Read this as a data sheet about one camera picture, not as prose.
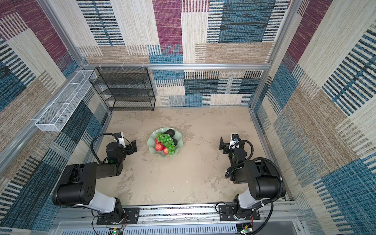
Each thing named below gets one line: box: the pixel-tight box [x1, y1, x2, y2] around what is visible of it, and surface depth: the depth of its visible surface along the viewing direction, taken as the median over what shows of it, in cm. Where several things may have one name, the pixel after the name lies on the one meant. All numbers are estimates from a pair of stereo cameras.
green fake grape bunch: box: [156, 131, 175, 155], surface depth 93 cm
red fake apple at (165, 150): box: [163, 146, 169, 155], surface depth 93 cm
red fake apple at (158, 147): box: [154, 142, 164, 152], surface depth 93 cm
